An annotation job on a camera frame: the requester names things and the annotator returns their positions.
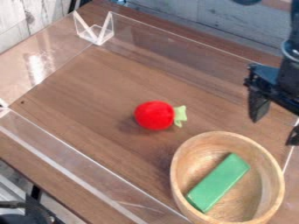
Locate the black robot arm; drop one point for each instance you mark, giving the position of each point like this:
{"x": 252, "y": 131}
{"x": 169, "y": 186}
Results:
{"x": 288, "y": 69}

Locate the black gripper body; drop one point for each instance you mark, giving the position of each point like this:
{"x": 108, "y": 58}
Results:
{"x": 262, "y": 79}

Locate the clear acrylic front wall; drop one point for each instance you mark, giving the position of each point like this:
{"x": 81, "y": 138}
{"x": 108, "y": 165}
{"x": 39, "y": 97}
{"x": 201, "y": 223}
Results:
{"x": 96, "y": 194}

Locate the brown wooden bowl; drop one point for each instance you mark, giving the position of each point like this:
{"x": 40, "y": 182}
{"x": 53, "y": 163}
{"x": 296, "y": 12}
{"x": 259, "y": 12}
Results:
{"x": 254, "y": 199}

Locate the clear acrylic corner bracket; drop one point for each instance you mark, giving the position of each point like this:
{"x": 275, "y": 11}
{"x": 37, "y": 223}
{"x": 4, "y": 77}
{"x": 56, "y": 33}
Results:
{"x": 95, "y": 34}

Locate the red plush tomato toy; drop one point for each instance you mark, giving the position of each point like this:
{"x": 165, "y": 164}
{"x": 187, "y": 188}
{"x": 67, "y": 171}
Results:
{"x": 157, "y": 115}

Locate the black clamp with cable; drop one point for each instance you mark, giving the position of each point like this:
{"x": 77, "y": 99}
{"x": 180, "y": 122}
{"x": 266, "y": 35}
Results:
{"x": 27, "y": 212}

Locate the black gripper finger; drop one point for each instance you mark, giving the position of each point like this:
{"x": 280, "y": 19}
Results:
{"x": 258, "y": 102}
{"x": 292, "y": 140}

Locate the green rectangular block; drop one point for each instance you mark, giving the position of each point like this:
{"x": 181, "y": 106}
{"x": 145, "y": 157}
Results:
{"x": 209, "y": 190}

